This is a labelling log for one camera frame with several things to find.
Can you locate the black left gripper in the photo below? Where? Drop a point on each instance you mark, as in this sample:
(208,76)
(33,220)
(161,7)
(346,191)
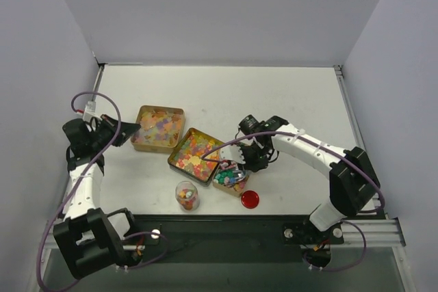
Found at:
(114,130)

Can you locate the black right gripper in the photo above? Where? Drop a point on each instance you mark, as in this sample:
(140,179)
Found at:
(246,154)

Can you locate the shiny metal scoop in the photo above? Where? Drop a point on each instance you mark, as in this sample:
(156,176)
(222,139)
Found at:
(236,175)

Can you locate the gold tin popsicle candies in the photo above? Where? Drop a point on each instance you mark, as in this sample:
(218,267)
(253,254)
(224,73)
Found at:
(160,130)

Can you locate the gold tin pastel star candies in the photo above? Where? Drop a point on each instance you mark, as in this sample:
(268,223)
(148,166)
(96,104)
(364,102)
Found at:
(220,179)

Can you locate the red jar lid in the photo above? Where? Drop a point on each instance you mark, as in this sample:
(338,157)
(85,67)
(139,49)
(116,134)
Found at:
(250,199)

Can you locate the gold tin neon star candies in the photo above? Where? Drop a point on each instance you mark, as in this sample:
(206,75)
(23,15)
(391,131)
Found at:
(186,157)

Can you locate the clear glass jar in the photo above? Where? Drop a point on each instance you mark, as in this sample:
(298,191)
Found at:
(187,196)

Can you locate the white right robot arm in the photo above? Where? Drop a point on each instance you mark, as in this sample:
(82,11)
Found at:
(351,176)

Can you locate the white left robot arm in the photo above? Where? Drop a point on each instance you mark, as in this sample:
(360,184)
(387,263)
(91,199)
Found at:
(89,239)

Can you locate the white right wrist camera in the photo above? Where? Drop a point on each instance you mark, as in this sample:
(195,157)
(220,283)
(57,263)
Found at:
(232,153)

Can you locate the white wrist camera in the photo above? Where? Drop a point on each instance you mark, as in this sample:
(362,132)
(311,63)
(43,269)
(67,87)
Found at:
(89,111)
(232,153)

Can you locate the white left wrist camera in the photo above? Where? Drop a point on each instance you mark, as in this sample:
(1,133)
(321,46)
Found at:
(89,111)

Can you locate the aluminium frame rail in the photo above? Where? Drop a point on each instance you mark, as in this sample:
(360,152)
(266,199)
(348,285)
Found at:
(386,233)

